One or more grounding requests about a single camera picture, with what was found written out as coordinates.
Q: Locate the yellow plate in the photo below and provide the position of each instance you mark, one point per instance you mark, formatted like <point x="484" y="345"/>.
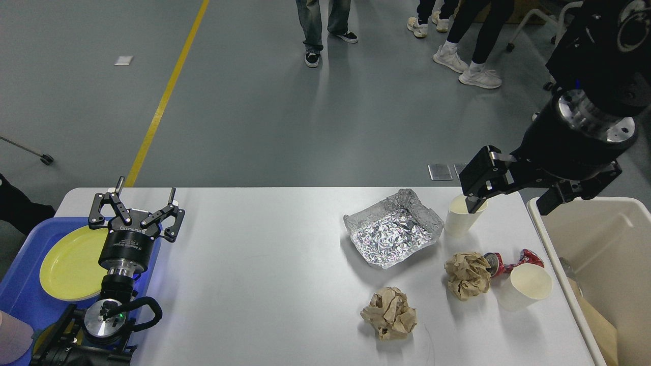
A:
<point x="71" y="266"/>

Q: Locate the pink plate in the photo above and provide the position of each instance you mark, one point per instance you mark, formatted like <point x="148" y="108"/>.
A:
<point x="78" y="297"/>

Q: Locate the white paper on floor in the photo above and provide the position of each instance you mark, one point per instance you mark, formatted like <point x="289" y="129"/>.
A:
<point x="124" y="60"/>

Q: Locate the floor socket plate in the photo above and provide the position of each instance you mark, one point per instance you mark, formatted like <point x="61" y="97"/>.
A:
<point x="458" y="168"/>
<point x="440" y="172"/>

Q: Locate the person in blue jeans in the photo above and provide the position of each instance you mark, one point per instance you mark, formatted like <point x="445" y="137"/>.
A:
<point x="310" y="18"/>

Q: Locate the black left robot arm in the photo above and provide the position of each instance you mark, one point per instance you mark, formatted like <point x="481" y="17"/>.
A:
<point x="100" y="334"/>

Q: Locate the brown paper ball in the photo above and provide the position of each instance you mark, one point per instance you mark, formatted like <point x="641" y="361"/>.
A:
<point x="390" y="314"/>
<point x="468" y="275"/>

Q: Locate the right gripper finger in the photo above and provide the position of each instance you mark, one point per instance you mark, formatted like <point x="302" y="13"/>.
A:
<point x="564" y="191"/>
<point x="490" y="172"/>

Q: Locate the beige plastic bin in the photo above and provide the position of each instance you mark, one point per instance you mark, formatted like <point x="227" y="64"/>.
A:
<point x="606" y="243"/>

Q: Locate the grey mug yellow inside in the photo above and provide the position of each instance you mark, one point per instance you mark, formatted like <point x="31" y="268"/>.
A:
<point x="40" y="338"/>

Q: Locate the blue plastic tray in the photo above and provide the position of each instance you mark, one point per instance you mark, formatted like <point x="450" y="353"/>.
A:
<point x="22" y="293"/>

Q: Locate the brown paper bag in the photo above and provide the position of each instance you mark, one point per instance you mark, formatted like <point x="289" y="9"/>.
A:
<point x="604" y="332"/>

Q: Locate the pink cup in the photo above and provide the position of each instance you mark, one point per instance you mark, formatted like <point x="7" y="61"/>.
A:
<point x="16" y="338"/>

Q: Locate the white paper cup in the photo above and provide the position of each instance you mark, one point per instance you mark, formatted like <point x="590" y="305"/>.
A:
<point x="527" y="284"/>
<point x="459" y="220"/>

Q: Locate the cardboard box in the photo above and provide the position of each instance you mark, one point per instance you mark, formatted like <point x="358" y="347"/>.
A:
<point x="521" y="8"/>

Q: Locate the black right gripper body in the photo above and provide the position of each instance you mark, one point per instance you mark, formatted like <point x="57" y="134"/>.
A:
<point x="574" y="139"/>

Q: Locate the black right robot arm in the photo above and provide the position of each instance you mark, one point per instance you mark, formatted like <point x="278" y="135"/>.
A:
<point x="601" y="68"/>

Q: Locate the chair leg with caster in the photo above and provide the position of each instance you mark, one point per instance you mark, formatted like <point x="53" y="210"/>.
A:
<point x="44" y="158"/>

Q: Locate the aluminium foil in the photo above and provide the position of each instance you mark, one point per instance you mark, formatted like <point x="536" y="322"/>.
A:
<point x="393" y="229"/>

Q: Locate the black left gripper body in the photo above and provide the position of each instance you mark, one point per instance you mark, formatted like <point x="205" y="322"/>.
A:
<point x="129" y="244"/>

